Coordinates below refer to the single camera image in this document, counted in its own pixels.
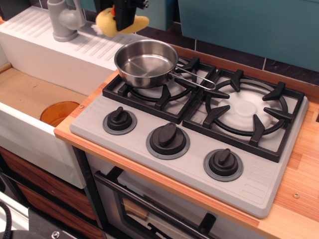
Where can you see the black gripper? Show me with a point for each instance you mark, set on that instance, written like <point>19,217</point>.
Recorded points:
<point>124,11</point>

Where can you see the yellow stuffed duck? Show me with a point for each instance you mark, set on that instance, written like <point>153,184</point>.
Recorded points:
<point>105,24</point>

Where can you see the stainless steel pan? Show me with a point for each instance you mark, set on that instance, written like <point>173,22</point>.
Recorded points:
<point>147,64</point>

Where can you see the black left stove knob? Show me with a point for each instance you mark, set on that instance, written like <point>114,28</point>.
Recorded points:
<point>119,122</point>

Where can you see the black stove knob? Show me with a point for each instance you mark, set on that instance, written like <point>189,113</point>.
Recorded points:
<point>119,122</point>
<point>168,142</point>
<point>223,165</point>

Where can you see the black middle stove knob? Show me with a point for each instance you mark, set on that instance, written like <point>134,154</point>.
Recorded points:
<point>168,142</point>

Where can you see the grey toy stove top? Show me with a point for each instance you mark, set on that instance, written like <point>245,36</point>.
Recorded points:
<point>254,191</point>

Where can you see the black right stove knob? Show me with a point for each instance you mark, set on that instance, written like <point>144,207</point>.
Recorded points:
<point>223,165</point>

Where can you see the grey toy faucet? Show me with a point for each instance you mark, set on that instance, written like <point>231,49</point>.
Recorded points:
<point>65,22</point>

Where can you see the white toy sink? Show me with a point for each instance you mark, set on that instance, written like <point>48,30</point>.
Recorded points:
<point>36,72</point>

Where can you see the black left burner grate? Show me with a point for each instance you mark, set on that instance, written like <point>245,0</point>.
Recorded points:
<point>171,101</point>

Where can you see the black burner grate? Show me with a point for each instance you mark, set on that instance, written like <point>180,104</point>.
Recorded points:
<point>171,101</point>
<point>256,116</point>

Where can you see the black right burner grate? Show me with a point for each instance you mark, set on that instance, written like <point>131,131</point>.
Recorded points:
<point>256,116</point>

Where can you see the wooden drawer front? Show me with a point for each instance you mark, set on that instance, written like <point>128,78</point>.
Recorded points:
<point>62,202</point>

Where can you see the oven door with handle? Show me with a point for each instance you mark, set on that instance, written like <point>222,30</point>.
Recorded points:
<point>145,211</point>

